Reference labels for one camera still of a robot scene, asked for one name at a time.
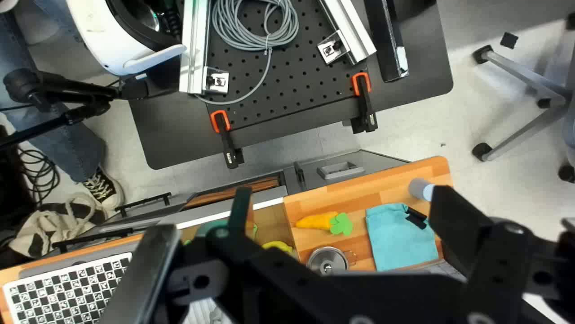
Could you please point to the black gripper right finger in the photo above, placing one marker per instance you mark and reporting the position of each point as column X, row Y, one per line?
column 460, row 235

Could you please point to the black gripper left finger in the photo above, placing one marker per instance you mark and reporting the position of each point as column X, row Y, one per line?
column 241, row 217

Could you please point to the yellow and green plush toy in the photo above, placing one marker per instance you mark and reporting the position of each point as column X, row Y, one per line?
column 325, row 224

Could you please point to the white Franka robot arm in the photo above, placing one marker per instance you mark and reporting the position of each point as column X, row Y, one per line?
column 113, row 37

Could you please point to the yellow plush banana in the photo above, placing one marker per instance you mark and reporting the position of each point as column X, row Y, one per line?
column 279, row 245

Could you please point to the blue cloth mat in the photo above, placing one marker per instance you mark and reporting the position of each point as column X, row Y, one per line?
column 397, row 240

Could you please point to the small black clip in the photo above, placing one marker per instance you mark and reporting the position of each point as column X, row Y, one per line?
column 415, row 217

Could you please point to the grey-blue plastic cup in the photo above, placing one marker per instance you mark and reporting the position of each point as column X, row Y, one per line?
column 421, row 190

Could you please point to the orange black clamp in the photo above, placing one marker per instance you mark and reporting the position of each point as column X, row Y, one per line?
column 363, row 101
column 226, row 137

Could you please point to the wooden tray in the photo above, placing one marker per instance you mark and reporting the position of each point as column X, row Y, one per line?
column 359, row 195

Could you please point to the black white sneaker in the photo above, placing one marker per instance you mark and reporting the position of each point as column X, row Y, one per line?
column 102, row 190

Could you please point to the grey chair base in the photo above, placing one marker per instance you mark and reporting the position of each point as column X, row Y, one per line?
column 527, row 91

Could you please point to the black perforated breadboard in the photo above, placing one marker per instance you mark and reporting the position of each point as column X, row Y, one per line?
column 293, row 65

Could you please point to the aluminium extrusion bar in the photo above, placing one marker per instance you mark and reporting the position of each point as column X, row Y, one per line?
column 194, row 47
column 347, row 33

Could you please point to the black table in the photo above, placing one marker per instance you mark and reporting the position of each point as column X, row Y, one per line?
column 413, row 55

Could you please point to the beige cloth bag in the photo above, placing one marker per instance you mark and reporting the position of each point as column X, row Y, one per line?
column 54, row 227

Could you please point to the black white calibration board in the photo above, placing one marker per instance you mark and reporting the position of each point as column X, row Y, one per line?
column 65, row 294

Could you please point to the blue jeans leg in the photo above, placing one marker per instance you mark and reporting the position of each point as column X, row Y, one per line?
column 54, row 137

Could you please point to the black silver bar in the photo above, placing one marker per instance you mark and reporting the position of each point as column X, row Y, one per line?
column 388, row 42

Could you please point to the black tripod stand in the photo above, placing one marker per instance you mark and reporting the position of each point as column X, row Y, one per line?
column 54, row 96

